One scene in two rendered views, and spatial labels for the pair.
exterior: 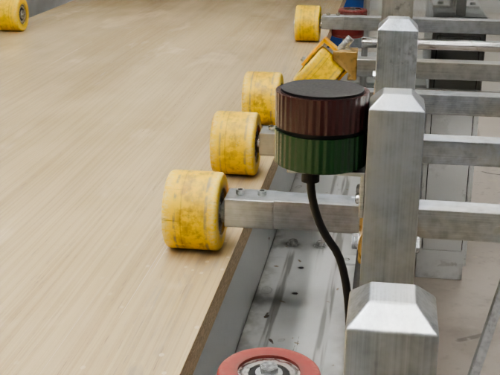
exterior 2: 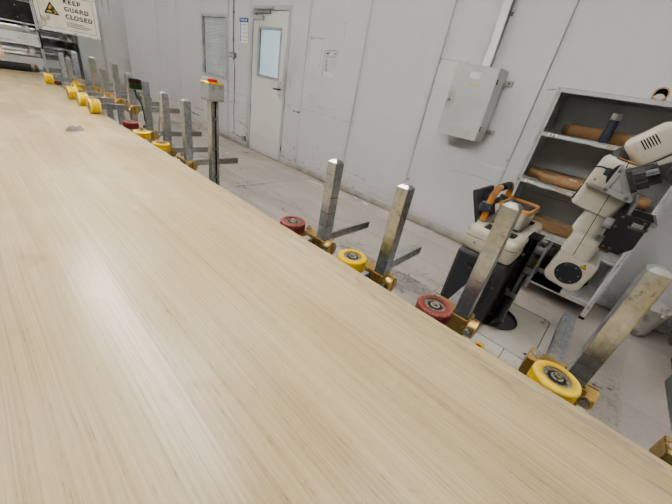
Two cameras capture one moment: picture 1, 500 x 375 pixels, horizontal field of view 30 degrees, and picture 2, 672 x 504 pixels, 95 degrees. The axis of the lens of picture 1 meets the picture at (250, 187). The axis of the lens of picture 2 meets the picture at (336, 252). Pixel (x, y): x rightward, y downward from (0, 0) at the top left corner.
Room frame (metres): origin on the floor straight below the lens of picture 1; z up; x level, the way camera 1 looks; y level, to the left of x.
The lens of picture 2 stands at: (-1.42, 0.93, 1.30)
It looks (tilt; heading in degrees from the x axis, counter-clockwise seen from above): 28 degrees down; 299
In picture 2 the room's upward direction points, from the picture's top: 11 degrees clockwise
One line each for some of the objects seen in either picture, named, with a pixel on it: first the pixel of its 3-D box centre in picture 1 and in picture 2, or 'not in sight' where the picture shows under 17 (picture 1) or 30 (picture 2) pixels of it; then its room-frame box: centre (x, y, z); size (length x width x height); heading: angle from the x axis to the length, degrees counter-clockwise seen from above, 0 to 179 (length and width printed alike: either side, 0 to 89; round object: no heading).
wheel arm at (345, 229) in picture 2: not in sight; (331, 234); (-0.88, 0.04, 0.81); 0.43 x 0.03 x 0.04; 82
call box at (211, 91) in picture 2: not in sight; (212, 92); (-0.17, 0.02, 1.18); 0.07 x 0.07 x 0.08; 82
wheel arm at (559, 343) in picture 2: not in sight; (554, 355); (-1.62, 0.15, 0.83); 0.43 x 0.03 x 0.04; 82
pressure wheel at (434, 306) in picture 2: not in sight; (428, 322); (-1.34, 0.31, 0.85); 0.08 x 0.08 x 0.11
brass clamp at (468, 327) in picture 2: not in sight; (450, 315); (-1.38, 0.20, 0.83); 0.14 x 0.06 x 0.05; 172
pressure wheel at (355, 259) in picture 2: not in sight; (349, 272); (-1.10, 0.27, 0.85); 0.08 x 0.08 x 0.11
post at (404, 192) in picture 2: not in sight; (384, 263); (-1.15, 0.16, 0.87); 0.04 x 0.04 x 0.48; 82
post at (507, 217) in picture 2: not in sight; (470, 295); (-1.40, 0.20, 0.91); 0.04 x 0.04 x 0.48; 82
